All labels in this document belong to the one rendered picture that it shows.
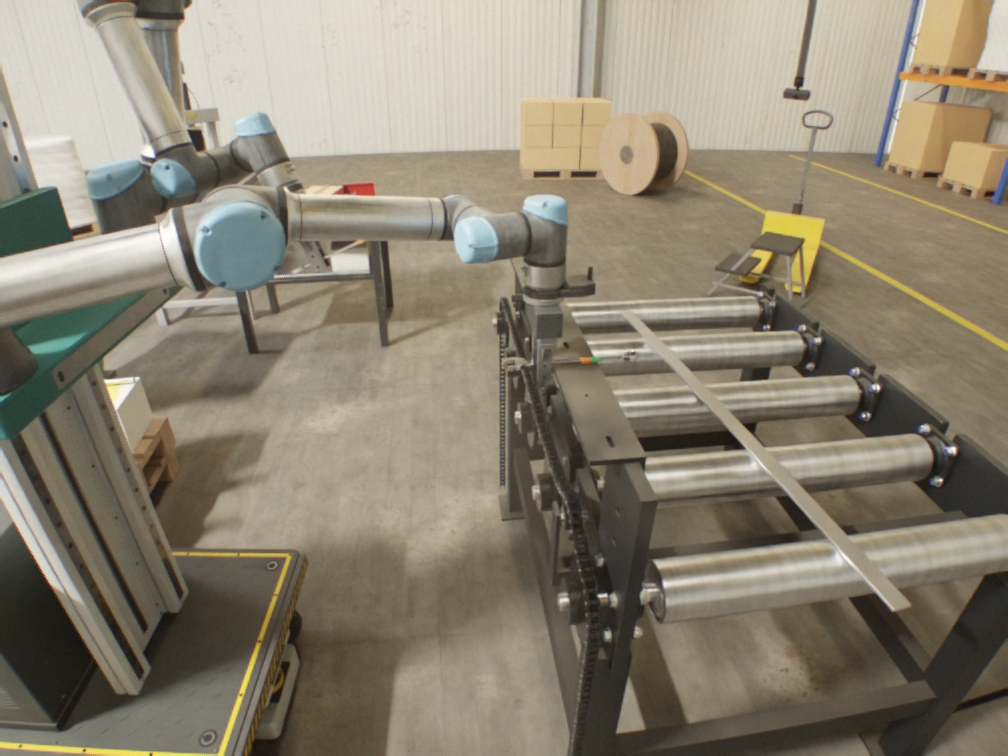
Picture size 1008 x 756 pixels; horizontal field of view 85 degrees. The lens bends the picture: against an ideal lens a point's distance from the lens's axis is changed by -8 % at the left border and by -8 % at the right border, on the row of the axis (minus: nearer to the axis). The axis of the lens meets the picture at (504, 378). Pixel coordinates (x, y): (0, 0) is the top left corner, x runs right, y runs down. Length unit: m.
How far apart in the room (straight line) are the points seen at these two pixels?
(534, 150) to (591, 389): 7.75
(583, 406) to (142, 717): 1.33
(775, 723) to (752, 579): 0.60
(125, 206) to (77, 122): 11.45
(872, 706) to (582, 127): 7.89
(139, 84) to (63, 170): 6.42
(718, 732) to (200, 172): 1.66
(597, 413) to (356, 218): 0.51
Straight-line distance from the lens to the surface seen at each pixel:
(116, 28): 1.36
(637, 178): 7.90
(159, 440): 2.90
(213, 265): 0.84
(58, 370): 1.17
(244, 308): 3.91
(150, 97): 1.32
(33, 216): 1.41
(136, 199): 1.46
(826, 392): 1.80
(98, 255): 0.88
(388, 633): 2.16
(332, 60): 11.39
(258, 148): 1.31
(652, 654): 2.14
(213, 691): 1.78
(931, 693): 1.92
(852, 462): 1.54
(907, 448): 1.65
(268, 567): 2.01
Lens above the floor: 1.72
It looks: 30 degrees down
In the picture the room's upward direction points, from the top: straight up
